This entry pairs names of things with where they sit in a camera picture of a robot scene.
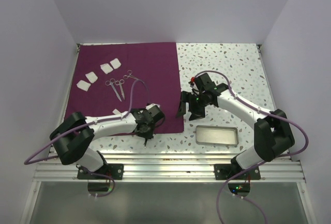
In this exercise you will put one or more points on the white gauze pad far left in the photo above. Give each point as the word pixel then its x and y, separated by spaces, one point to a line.
pixel 83 85

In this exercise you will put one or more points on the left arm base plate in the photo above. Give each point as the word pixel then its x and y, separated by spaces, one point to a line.
pixel 113 170

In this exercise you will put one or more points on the white gauze pad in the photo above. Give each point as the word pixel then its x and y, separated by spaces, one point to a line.
pixel 91 76
pixel 115 63
pixel 83 85
pixel 106 68

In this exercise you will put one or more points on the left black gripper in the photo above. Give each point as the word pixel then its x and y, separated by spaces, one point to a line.
pixel 149 135

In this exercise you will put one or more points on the steel forceps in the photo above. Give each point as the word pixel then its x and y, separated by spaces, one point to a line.
pixel 129 75

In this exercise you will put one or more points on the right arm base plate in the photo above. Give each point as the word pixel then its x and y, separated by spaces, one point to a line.
pixel 225 171

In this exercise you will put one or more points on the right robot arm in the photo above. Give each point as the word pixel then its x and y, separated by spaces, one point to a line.
pixel 272 132

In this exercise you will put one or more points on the metal tray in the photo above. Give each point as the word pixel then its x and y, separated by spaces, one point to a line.
pixel 216 135

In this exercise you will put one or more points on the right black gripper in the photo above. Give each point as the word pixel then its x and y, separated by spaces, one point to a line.
pixel 186 96

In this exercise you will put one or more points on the steel scissors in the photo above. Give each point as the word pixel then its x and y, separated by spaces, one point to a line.
pixel 111 83
pixel 120 84

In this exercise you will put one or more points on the aluminium rail frame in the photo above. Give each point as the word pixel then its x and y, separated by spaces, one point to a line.
pixel 171 168

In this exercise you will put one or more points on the white strip left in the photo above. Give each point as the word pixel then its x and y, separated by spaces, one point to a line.
pixel 116 112

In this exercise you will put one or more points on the purple cloth mat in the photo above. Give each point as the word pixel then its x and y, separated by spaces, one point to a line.
pixel 156 64

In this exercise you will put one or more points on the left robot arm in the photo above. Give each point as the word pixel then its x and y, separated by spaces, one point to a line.
pixel 73 137

